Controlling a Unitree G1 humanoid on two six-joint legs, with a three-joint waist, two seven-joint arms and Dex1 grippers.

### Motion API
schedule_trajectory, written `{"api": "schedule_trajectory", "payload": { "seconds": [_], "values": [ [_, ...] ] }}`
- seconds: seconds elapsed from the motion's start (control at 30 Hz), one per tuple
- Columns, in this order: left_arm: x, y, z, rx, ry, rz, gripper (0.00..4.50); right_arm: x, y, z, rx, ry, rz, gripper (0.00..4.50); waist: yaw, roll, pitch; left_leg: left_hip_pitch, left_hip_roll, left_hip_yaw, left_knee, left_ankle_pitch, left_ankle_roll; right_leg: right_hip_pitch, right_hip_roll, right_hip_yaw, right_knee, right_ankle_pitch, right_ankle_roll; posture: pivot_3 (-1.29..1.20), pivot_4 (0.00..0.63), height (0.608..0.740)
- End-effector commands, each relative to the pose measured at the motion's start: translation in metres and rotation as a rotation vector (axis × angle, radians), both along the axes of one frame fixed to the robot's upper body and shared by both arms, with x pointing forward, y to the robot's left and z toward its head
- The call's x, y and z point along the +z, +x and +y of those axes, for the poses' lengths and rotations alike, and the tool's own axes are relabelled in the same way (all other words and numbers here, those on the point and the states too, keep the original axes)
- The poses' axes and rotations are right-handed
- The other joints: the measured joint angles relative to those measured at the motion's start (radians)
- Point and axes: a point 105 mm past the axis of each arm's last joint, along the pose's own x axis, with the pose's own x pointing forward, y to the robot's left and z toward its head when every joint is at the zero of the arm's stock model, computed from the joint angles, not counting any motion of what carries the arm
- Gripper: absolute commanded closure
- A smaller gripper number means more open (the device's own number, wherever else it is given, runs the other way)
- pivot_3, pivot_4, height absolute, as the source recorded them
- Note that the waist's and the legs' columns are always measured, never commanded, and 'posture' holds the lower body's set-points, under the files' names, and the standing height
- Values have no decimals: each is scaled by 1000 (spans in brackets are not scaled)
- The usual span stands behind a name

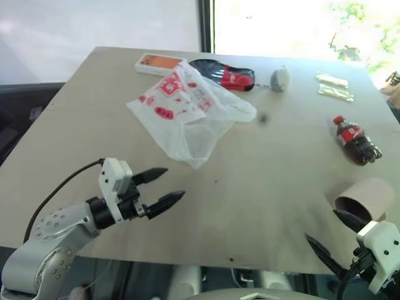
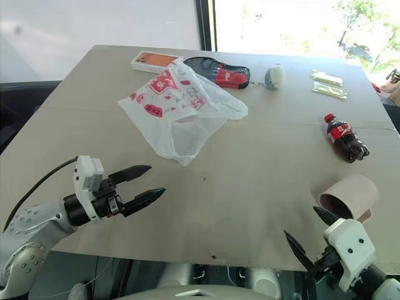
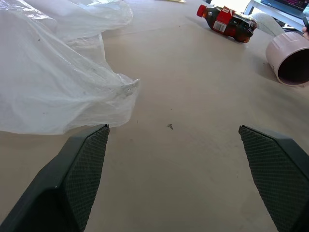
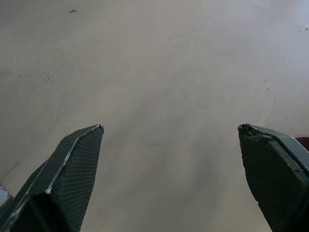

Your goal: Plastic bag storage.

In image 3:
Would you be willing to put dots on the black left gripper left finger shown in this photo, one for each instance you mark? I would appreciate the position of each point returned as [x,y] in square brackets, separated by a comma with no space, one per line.
[72,174]

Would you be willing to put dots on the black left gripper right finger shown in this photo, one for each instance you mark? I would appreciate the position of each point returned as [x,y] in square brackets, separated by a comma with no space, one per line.
[277,169]

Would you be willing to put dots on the person's hand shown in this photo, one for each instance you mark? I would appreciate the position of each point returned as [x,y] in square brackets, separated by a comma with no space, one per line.
[306,32]

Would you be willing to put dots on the clear plastic bag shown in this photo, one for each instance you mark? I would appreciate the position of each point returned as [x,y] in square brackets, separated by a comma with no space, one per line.
[48,72]

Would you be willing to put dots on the pink round container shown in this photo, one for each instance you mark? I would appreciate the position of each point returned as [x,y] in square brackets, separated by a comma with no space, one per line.
[288,58]

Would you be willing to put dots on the grey chair back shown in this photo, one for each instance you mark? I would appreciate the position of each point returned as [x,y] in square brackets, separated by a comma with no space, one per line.
[266,21]

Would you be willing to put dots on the cola bottle with red label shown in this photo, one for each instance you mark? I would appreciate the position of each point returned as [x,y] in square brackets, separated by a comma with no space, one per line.
[227,21]

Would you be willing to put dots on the white desk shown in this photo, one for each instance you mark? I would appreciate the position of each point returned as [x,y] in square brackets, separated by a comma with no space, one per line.
[277,12]

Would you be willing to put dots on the dark monitor screen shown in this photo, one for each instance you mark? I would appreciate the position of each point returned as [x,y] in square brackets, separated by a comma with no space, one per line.
[287,3]

